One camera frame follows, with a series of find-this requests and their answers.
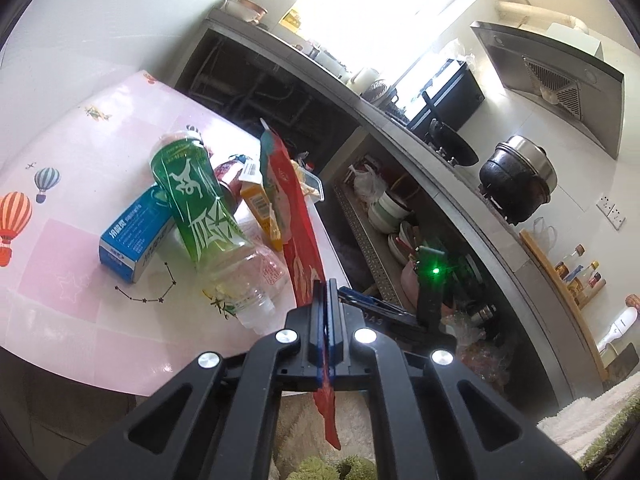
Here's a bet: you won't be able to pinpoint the red snack wrapper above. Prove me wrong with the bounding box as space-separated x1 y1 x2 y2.
260 122 342 450

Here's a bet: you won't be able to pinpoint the green plastic bottle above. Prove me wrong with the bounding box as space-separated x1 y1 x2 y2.
150 131 288 335

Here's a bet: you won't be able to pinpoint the blue toothpaste box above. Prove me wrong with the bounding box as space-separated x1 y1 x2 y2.
99 184 175 284

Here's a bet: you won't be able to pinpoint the red soda can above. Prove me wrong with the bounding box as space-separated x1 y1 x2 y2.
214 156 245 214

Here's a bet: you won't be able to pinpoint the pink pot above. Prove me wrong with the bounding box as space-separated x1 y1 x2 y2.
400 260 420 310

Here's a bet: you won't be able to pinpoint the metal shelf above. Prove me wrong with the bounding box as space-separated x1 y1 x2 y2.
332 184 412 310

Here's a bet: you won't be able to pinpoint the stacked white green bowls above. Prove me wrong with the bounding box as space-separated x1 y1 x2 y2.
367 191 411 234

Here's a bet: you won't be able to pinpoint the white plastic bag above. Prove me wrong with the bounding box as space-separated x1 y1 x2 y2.
349 165 387 205

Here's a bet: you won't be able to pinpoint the wooden condiment shelf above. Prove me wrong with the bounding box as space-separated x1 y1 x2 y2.
518 230 608 382

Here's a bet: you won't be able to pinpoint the black wok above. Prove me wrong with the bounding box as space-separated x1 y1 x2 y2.
421 90 480 167

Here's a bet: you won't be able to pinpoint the black cooking pot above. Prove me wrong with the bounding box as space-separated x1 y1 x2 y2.
480 134 558 226

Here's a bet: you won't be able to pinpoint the pink patterned tablecloth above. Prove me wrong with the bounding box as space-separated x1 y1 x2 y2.
1 72 296 396

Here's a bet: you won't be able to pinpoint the orange medicine box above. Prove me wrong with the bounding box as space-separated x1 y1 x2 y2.
239 158 283 252

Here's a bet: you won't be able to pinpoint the range hood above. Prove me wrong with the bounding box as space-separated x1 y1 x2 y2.
471 21 624 158

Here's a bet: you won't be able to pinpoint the white wall socket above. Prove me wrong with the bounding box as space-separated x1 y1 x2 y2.
596 195 626 231

